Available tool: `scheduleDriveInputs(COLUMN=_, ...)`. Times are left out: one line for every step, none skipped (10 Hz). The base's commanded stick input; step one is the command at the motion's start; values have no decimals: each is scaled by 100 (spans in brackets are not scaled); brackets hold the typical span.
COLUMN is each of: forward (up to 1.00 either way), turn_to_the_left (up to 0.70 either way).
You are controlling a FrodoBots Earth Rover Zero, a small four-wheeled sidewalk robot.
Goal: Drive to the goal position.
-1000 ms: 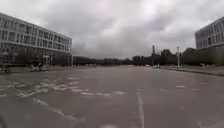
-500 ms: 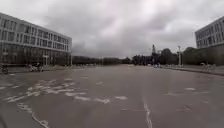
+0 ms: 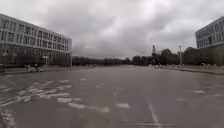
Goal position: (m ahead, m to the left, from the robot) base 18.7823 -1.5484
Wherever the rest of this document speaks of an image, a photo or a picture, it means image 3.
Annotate grey paved plaza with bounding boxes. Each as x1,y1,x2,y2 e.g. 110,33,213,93
0,64,224,128

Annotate thin tower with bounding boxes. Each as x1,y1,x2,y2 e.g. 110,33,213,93
151,44,157,58

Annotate distant row of trees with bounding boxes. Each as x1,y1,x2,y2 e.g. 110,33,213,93
71,46,224,67

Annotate pole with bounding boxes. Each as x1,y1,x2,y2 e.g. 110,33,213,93
178,45,183,66

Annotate row of parked bicycles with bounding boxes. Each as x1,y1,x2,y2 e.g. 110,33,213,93
25,63,48,73

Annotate long grey glazed building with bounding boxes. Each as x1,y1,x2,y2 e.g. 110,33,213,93
0,13,73,68

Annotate grass strip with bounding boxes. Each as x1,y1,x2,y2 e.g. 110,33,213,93
159,64,224,76

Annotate grey office building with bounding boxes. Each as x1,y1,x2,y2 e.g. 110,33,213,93
194,15,224,51

